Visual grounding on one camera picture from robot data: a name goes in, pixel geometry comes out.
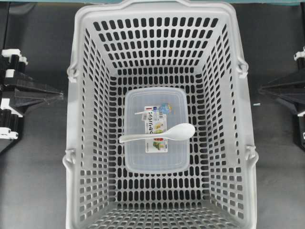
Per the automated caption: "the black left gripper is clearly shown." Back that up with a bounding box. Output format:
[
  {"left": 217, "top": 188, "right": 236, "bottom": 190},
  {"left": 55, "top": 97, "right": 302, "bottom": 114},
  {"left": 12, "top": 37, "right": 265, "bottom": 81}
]
[{"left": 0, "top": 49, "right": 63, "bottom": 139}]

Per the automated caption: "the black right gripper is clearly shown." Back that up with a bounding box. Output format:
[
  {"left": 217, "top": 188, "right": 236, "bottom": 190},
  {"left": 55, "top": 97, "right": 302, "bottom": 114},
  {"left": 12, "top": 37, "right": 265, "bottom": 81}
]
[{"left": 259, "top": 47, "right": 305, "bottom": 146}]

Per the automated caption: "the clear plastic food container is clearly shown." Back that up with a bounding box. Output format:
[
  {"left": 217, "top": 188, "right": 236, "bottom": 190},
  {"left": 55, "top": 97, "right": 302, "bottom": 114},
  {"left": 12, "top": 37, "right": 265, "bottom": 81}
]
[{"left": 124, "top": 87, "right": 190, "bottom": 174}]

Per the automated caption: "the grey plastic shopping basket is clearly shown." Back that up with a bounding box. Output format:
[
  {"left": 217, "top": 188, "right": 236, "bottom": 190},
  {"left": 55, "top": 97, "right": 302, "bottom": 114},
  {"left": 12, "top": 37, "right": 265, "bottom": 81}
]
[{"left": 63, "top": 0, "right": 258, "bottom": 229}]

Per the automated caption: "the white chinese soup spoon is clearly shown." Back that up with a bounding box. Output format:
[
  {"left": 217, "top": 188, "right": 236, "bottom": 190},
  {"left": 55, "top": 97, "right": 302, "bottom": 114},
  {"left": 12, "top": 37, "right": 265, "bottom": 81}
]
[{"left": 119, "top": 123, "right": 195, "bottom": 143}]

